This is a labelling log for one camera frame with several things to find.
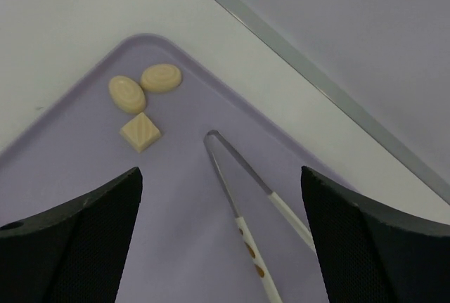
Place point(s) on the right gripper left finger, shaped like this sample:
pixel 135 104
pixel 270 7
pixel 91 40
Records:
pixel 74 252

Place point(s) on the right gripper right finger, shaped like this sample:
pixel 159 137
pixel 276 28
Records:
pixel 371 252

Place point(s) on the white tongs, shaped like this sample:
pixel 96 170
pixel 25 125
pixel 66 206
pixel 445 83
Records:
pixel 280 244

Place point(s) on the white chocolate piece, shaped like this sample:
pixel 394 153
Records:
pixel 140 132
pixel 127 94
pixel 161 78

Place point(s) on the purple plastic tray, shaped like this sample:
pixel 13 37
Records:
pixel 185 246

